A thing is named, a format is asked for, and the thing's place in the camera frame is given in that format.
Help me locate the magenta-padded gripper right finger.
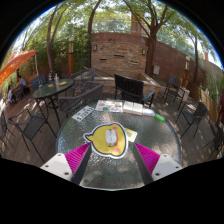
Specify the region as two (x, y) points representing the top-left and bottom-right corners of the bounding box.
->
(133, 142), (183, 187)

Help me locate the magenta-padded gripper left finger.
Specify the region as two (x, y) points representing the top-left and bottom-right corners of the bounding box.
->
(39, 142), (93, 186)

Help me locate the yellow duck-shaped mouse pad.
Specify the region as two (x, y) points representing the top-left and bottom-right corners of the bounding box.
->
(82, 122), (129, 159)

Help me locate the black metal chair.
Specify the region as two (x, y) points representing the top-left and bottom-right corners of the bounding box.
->
(175, 100), (209, 139)
(7, 108), (58, 163)

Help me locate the yellow paper card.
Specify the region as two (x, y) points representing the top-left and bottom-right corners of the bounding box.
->
(123, 127), (138, 143)

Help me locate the green tube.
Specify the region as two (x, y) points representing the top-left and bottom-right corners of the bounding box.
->
(154, 113), (167, 123)

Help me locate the small white box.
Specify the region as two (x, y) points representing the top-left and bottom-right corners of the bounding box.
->
(142, 108), (156, 117)

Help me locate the white number plate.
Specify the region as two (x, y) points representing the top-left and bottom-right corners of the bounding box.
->
(71, 105), (96, 123)

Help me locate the dark wicker chair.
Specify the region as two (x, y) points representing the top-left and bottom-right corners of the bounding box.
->
(58, 81), (105, 118)
(69, 68), (98, 91)

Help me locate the round dark patio table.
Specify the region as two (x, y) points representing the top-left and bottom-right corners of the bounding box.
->
(32, 78), (75, 128)

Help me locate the colourful printed sheet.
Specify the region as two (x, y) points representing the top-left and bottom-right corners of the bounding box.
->
(94, 99), (124, 113)

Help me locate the blue metal chair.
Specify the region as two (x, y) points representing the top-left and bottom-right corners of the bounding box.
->
(30, 74), (48, 91)
(163, 75), (184, 109)

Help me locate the person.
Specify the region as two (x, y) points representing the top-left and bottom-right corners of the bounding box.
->
(17, 75), (28, 88)
(6, 87), (16, 103)

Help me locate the forked tree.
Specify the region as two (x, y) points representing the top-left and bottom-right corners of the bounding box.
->
(123, 0), (171, 78)

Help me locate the orange parasol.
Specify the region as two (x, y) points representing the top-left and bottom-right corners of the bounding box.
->
(0, 49), (37, 86)

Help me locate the slim tree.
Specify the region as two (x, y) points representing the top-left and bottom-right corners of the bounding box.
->
(46, 6), (68, 76)
(87, 0), (103, 68)

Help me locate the wooden lamp post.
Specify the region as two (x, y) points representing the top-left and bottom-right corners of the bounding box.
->
(181, 55), (191, 88)
(67, 36), (75, 76)

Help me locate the grey wall box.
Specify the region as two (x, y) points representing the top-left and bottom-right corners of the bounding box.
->
(152, 64), (161, 76)

